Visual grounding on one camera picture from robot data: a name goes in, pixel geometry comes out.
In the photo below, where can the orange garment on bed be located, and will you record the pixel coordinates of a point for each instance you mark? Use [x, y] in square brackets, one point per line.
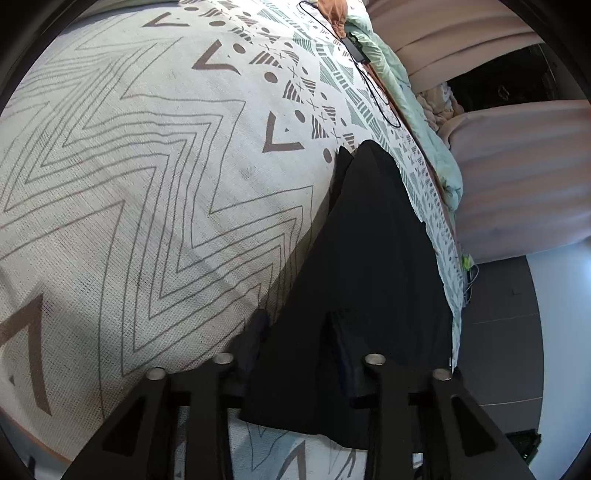
[336, 13]

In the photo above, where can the pink plush blanket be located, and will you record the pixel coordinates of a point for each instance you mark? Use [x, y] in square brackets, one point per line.
[439, 105]

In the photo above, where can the green object on cabinet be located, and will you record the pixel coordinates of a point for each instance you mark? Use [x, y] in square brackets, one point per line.
[467, 262]

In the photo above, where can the right pink curtain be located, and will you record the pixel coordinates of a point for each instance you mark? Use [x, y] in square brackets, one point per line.
[526, 174]

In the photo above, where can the black charger with cable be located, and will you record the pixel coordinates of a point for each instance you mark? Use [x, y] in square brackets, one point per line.
[378, 91]

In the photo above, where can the mint green duvet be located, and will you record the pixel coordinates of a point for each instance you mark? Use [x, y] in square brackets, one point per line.
[390, 70]

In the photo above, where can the patterned white bedspread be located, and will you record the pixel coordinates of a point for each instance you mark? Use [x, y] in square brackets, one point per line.
[164, 168]

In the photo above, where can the black button-up shirt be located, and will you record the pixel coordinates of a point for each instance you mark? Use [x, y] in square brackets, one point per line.
[369, 285]

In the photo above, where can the left pink curtain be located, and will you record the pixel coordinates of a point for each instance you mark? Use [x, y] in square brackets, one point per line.
[439, 40]

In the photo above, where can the pink curtain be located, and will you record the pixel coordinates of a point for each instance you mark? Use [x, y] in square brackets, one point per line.
[526, 174]
[439, 40]

